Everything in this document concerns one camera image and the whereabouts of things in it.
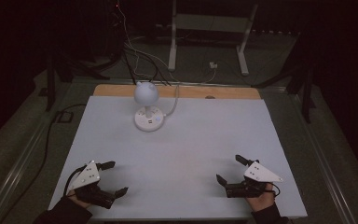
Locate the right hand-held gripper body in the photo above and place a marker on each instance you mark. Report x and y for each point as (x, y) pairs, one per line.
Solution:
(259, 174)

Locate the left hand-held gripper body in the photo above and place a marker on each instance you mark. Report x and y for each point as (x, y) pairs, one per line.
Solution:
(87, 178)

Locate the person's left hand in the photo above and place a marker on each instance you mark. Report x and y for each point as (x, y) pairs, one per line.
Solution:
(76, 200)

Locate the person's right hand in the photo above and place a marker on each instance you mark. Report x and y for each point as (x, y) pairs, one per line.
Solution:
(261, 202)

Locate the white table cover sheet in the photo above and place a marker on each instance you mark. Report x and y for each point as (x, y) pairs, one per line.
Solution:
(183, 146)

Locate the white globe desk lamp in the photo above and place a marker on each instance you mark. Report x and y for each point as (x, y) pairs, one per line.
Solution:
(149, 119)

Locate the small black floor box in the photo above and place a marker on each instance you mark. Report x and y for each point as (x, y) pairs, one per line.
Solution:
(64, 117)

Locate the black stand legs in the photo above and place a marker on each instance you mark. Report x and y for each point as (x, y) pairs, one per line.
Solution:
(50, 84)
(306, 93)

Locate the small white plug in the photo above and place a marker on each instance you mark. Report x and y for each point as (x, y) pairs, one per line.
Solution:
(213, 65)

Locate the grey metal stand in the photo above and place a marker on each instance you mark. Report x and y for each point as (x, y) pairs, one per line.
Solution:
(172, 46)

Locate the metal floor rail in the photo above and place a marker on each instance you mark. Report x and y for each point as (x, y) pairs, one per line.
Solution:
(18, 168)
(326, 161)

